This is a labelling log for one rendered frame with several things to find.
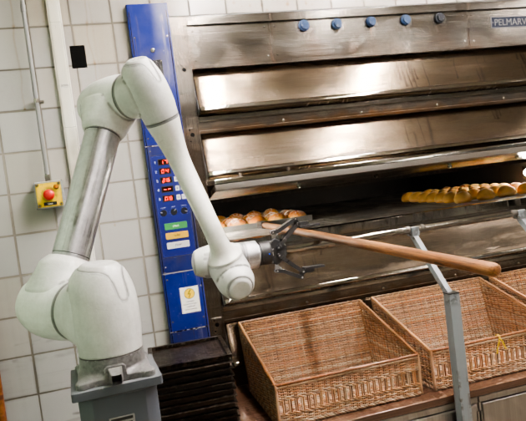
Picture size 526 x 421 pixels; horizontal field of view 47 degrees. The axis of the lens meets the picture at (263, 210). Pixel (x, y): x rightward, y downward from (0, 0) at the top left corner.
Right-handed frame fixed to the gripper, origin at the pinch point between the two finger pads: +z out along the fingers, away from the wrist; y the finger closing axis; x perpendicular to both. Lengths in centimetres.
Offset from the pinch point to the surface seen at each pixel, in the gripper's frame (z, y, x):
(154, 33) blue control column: -38, -84, -54
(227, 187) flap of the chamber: -19, -22, -42
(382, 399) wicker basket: 20, 59, -7
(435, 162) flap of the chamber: 72, -22, -42
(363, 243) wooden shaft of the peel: 7.0, -1.0, 20.2
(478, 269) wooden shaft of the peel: 7, 0, 76
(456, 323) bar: 46, 34, 3
